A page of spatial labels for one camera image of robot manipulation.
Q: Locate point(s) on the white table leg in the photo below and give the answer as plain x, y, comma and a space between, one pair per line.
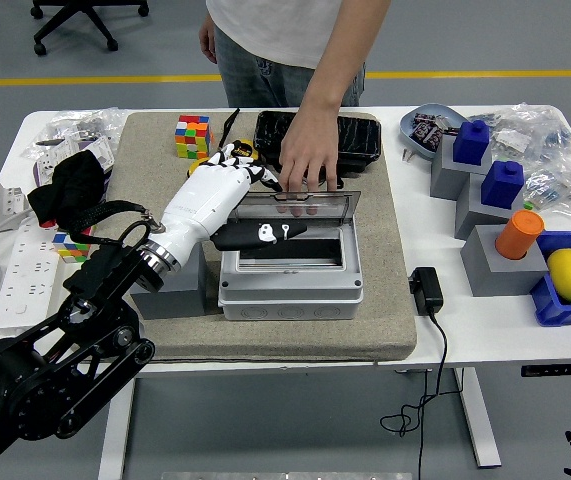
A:
475, 420
115, 440

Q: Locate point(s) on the pale blue dish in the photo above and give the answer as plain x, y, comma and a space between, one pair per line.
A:
406, 130

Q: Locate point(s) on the clear bag blue parts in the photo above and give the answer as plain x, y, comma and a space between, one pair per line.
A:
560, 140

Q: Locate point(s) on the dark snack packets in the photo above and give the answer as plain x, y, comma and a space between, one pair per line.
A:
427, 131

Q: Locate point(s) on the small metal pins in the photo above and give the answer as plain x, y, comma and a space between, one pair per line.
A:
407, 154

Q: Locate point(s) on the clear bag white connectors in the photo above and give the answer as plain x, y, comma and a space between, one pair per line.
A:
510, 140

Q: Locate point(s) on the black plastic tray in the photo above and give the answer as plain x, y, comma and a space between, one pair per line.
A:
360, 135

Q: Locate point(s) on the white power strip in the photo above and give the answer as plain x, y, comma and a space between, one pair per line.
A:
30, 270

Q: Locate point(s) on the person's right hand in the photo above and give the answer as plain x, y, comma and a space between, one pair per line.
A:
207, 42

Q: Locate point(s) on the yellow lemon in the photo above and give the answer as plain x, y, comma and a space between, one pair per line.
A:
570, 275

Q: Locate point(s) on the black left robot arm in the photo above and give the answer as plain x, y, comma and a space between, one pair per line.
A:
30, 380

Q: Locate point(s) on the black desk control panel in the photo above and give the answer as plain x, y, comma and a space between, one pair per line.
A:
560, 370

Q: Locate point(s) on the yellow tape measure black label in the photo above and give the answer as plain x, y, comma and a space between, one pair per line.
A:
245, 146

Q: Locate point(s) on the white wall socket plates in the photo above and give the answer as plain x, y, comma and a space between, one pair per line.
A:
95, 150

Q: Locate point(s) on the clear plastic parts bags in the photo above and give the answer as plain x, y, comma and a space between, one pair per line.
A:
80, 125

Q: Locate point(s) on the blue block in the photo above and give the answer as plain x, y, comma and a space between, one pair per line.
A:
471, 142
501, 185

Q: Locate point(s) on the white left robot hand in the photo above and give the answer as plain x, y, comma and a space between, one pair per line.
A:
205, 200

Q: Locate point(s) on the black office chair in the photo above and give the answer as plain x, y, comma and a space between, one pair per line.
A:
40, 48

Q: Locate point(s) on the colourful puzzle cube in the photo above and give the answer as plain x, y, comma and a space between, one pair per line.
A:
192, 135
72, 251

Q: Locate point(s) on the person's left hand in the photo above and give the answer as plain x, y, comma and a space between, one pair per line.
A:
312, 145

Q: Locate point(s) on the black power adapter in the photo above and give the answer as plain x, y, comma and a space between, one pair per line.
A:
427, 292

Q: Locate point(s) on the small yellow tape measure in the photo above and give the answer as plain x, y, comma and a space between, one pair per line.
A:
196, 167

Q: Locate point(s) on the person's left forearm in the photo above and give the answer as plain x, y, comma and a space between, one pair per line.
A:
345, 55

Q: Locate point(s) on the blue plastic bin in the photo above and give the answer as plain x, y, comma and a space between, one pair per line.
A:
550, 305

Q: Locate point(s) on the grey cube holder with hole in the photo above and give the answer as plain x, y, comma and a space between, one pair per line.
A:
185, 295
495, 275

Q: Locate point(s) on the grey electrical box clear lid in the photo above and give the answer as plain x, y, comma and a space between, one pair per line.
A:
290, 300

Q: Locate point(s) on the grey-brown mat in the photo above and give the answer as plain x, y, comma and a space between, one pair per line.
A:
265, 340

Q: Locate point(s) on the orange cylinder battery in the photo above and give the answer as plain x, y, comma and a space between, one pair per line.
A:
520, 232

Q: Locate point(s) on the person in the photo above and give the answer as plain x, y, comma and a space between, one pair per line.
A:
275, 30

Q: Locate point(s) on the black cloth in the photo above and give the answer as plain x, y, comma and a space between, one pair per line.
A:
70, 185

